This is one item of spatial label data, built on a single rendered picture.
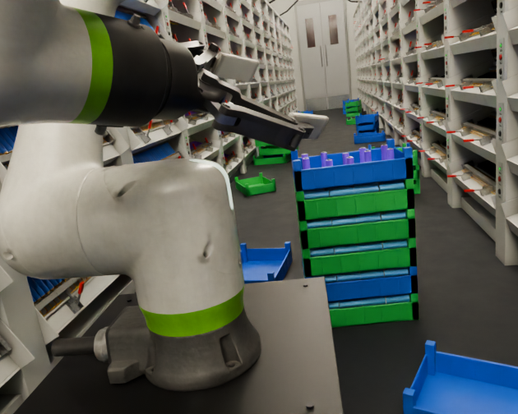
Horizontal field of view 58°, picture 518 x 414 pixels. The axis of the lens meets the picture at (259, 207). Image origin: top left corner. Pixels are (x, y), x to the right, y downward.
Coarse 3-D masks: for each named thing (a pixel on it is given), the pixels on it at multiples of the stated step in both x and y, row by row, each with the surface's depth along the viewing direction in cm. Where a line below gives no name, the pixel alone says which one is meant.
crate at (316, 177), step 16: (320, 160) 137; (336, 160) 137; (384, 160) 117; (400, 160) 116; (304, 176) 119; (320, 176) 118; (336, 176) 118; (352, 176) 118; (368, 176) 118; (384, 176) 118; (400, 176) 118
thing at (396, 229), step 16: (304, 224) 122; (352, 224) 121; (368, 224) 121; (384, 224) 121; (400, 224) 121; (304, 240) 123; (320, 240) 123; (336, 240) 123; (352, 240) 123; (368, 240) 122; (384, 240) 122
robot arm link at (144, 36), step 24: (120, 24) 38; (120, 48) 36; (144, 48) 38; (120, 72) 37; (144, 72) 38; (120, 96) 37; (144, 96) 39; (96, 120) 39; (120, 120) 40; (144, 120) 41
